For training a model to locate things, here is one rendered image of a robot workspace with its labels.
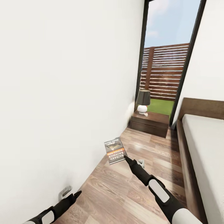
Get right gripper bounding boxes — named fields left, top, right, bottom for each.
left=124, top=156, right=146, bottom=180

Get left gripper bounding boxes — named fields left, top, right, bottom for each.
left=57, top=191, right=82, bottom=216

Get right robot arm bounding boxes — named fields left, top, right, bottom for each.
left=124, top=156, right=202, bottom=224

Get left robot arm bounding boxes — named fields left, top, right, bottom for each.
left=22, top=186, right=82, bottom=224

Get hardback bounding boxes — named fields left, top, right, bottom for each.
left=104, top=137, right=128, bottom=165

